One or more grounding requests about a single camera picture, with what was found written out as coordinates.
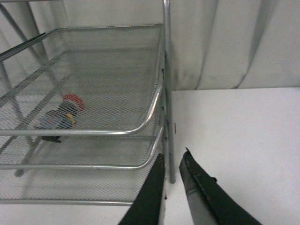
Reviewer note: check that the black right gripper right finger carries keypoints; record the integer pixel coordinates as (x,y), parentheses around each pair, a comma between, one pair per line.
(209,204)

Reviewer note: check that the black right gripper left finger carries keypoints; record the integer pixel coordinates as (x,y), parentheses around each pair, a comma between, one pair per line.
(149,206)

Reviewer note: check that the red emergency stop button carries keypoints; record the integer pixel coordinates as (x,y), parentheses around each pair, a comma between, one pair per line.
(64,117)

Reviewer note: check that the silver mesh tiered rack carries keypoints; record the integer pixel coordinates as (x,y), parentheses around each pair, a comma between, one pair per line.
(122,75)

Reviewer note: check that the white curtain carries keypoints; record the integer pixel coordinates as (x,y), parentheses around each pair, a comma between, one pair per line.
(216,44)

